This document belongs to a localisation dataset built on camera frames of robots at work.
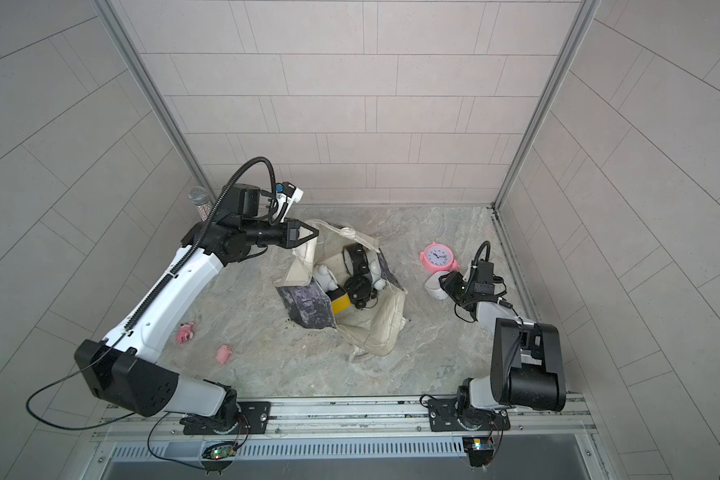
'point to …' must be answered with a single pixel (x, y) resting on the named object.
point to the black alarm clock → (358, 283)
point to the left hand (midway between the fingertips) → (322, 230)
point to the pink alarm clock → (438, 258)
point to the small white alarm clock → (433, 286)
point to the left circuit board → (219, 451)
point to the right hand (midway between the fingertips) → (445, 277)
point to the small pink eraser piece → (223, 353)
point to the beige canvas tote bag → (372, 331)
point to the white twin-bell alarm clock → (380, 284)
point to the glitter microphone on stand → (199, 196)
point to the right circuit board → (479, 449)
